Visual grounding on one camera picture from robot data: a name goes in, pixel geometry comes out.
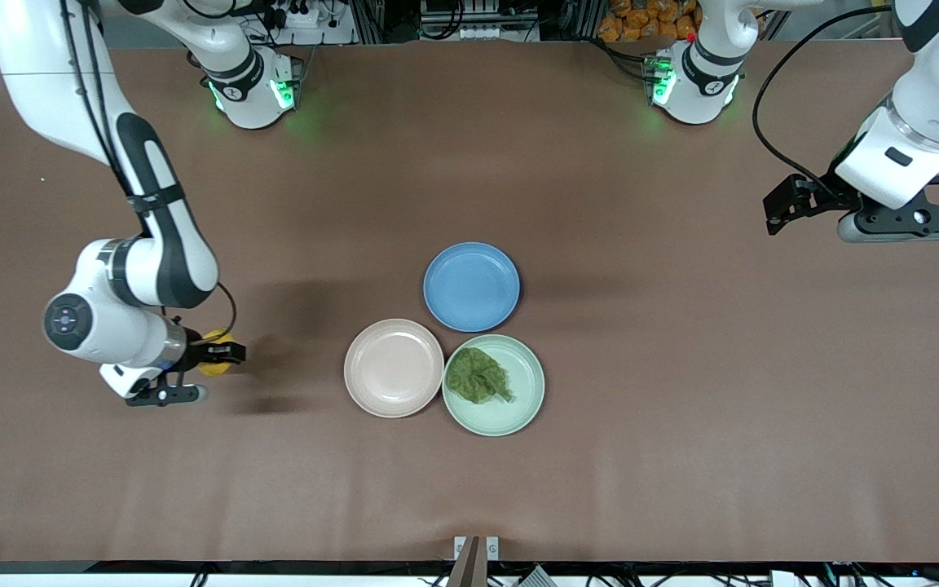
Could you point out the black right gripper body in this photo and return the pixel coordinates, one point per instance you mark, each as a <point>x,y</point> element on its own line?
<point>195,351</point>

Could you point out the pile of orange fruits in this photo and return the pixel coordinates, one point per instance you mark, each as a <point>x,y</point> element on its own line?
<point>641,20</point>

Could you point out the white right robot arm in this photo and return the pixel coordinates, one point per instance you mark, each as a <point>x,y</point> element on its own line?
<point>168,244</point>

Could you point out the small white bracket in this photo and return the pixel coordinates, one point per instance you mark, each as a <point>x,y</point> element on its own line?
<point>460,548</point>
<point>492,548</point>

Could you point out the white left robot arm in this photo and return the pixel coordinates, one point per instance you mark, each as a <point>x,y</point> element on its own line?
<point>938,81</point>

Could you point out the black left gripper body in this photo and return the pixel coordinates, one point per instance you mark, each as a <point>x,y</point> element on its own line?
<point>817,198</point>

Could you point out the grey camera stand pole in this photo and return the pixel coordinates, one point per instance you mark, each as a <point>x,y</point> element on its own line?
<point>465,571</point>

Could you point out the white power strip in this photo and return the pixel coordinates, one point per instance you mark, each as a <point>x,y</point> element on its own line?
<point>306,16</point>

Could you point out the yellow lemon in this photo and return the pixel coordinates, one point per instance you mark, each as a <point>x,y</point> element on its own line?
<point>215,337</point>

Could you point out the pale pink plate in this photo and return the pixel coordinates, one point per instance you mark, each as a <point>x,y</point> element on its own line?
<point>392,368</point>

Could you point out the blue plate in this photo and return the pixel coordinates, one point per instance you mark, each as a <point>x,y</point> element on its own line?
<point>471,287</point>

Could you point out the mint green plate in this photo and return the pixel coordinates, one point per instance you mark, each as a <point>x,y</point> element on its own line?
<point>522,391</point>

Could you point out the green lettuce leaf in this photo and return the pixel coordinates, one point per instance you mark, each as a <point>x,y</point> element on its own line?
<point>478,377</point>

